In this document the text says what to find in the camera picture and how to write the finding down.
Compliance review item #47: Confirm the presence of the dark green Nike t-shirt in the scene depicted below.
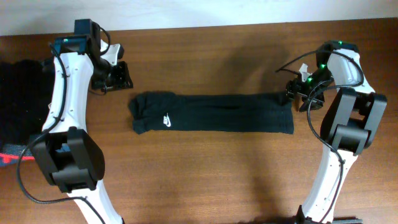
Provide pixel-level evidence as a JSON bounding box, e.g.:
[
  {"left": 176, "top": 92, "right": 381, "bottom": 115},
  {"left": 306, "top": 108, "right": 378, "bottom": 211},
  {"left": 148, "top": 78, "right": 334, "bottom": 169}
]
[{"left": 128, "top": 91, "right": 294, "bottom": 134}]

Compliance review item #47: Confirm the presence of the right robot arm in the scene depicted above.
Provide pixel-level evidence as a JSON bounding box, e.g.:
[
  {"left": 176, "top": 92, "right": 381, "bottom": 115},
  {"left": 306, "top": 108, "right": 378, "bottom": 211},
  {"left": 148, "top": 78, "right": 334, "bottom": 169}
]
[{"left": 286, "top": 40, "right": 387, "bottom": 223}]

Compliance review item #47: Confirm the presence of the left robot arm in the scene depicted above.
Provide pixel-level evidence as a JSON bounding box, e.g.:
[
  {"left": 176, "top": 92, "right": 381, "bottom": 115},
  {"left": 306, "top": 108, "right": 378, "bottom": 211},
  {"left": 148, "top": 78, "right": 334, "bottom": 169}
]
[{"left": 29, "top": 19, "right": 133, "bottom": 223}]

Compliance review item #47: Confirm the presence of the black folded garment with logo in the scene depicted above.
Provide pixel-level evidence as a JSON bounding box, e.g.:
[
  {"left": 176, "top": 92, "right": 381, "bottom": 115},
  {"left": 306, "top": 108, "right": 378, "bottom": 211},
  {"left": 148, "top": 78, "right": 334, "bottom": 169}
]
[{"left": 1, "top": 60, "right": 55, "bottom": 144}]

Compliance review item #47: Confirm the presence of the grey garment with red stripe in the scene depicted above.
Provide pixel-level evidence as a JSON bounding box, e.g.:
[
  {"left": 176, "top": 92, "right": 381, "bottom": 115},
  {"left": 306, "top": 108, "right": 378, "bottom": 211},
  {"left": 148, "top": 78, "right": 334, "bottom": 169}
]
[{"left": 1, "top": 143, "right": 25, "bottom": 167}]

